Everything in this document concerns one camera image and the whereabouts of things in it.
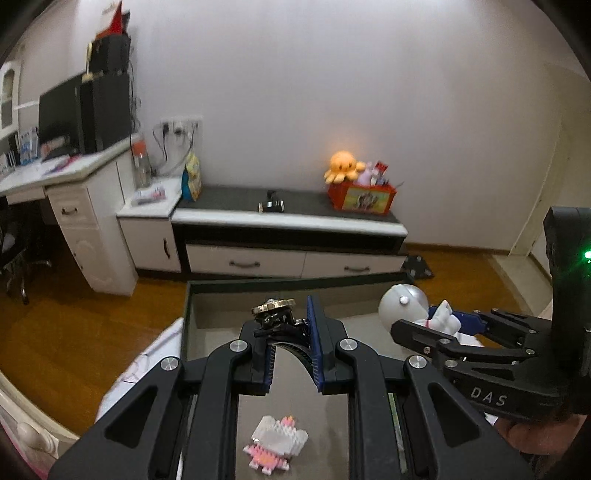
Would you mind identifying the blue white boxes on desk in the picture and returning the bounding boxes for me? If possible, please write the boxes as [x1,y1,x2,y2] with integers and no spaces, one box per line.
[0,127,40,172]

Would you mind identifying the white striped bed sheet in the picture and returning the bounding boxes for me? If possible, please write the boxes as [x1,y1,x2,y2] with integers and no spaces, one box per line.
[95,318,186,425]

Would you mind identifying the black gold mechanical toy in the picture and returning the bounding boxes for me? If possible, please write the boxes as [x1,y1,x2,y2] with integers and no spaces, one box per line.
[250,298,315,376]

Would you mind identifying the white side cabinet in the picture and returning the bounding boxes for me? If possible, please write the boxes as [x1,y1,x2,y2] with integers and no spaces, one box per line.
[116,178,183,273]

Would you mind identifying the small black gadget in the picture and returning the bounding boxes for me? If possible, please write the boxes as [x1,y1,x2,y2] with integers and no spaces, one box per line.
[257,189,284,213]

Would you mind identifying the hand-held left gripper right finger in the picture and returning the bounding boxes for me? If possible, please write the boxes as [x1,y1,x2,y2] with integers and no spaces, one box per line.
[305,295,550,480]

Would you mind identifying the red printed storage basket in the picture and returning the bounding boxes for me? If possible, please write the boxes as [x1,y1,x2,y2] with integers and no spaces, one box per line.
[328,180,398,217]

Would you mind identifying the white round-headed toy figurine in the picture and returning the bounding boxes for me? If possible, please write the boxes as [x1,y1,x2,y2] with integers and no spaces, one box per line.
[379,285,485,348]

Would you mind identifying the yellow blue snack bag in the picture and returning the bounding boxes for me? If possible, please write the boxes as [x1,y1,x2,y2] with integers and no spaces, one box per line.
[181,151,203,201]

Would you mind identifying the low black-topped drawer cabinet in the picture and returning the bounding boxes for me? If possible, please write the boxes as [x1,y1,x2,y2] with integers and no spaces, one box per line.
[172,185,409,280]

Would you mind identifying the pink white building-block toy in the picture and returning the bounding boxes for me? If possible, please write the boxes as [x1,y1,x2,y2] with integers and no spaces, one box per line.
[244,414,309,476]

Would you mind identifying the white bed frame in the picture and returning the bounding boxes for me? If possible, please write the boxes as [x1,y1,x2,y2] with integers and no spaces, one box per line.
[0,374,80,464]

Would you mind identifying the pink packet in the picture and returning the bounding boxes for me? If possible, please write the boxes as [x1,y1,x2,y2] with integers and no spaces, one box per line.
[131,187,167,206]

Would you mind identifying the black office chair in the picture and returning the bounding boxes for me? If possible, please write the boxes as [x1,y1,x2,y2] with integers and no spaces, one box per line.
[0,203,52,305]

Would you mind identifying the white wall power outlet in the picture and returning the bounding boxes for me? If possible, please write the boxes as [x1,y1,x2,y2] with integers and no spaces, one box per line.
[160,116,204,139]

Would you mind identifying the black computer monitor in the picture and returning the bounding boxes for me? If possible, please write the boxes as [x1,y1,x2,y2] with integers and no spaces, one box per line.
[38,74,86,160]

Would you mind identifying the person's right hand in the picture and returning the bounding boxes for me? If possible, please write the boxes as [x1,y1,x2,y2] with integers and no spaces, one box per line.
[496,408,578,468]

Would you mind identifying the red paper item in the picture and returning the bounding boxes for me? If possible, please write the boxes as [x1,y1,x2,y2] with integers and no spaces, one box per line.
[96,0,131,40]

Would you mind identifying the white desk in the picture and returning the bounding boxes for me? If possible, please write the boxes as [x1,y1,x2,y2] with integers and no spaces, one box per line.
[0,138,139,296]

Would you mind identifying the white glass-door wall cabinet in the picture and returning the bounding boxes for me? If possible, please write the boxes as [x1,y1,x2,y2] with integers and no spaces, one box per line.
[0,60,22,136]

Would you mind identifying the green-rimmed pink storage box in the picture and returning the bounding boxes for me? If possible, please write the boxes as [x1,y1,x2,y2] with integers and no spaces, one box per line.
[181,271,488,480]

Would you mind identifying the black box on tower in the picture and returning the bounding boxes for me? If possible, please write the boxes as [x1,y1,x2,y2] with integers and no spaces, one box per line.
[88,34,131,77]

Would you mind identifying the black power cables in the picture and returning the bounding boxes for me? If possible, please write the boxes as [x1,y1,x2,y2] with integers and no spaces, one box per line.
[151,121,195,177]

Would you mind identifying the orange-capped clear bottle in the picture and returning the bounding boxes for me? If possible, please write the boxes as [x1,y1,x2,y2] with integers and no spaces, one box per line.
[130,134,152,189]

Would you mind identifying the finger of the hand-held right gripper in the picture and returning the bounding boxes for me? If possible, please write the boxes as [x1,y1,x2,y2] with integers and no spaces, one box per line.
[455,308,553,347]
[392,318,551,370]

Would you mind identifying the orange octopus plush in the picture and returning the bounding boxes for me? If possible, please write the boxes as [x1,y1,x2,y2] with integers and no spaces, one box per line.
[324,151,366,182]

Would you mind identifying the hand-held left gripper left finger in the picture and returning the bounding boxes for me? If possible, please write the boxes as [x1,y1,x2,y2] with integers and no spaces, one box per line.
[48,319,277,480]

